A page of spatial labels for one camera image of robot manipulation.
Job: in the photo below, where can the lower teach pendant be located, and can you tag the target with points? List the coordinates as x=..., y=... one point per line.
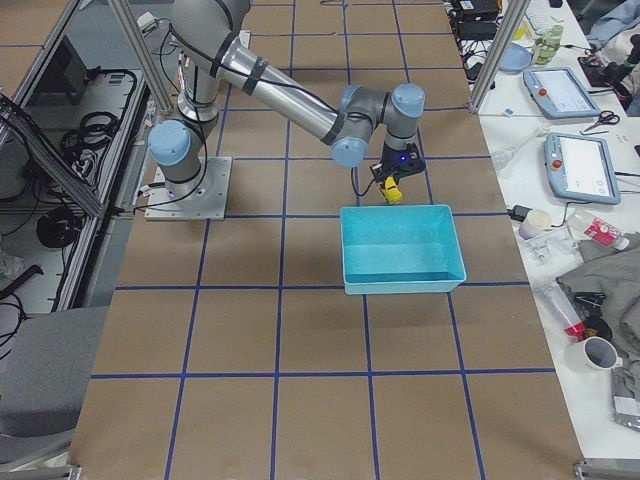
x=580, y=168

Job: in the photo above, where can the white mug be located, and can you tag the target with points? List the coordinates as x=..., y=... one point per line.
x=592, y=355

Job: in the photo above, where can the grey cloth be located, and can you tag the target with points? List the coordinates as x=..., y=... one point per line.
x=615, y=273

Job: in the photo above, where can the light blue plastic bin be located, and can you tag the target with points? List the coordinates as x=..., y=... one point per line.
x=400, y=250

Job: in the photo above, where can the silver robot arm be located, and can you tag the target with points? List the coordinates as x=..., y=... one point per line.
x=208, y=33

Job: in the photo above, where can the upper teach pendant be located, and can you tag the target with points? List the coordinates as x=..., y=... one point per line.
x=559, y=94

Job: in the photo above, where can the yellow toy beetle car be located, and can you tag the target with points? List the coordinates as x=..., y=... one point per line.
x=392, y=194

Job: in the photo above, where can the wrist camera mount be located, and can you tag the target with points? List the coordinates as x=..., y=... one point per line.
x=398, y=163

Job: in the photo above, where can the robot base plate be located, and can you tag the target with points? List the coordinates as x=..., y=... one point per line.
x=204, y=197

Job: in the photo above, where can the teach pendant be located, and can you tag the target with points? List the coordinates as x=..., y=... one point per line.
x=559, y=94
x=580, y=168

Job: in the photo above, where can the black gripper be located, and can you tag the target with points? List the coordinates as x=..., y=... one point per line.
x=389, y=156

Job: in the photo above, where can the black scissors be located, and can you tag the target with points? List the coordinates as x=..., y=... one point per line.
x=606, y=117

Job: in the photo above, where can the blue bowl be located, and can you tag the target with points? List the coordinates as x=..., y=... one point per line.
x=515, y=59

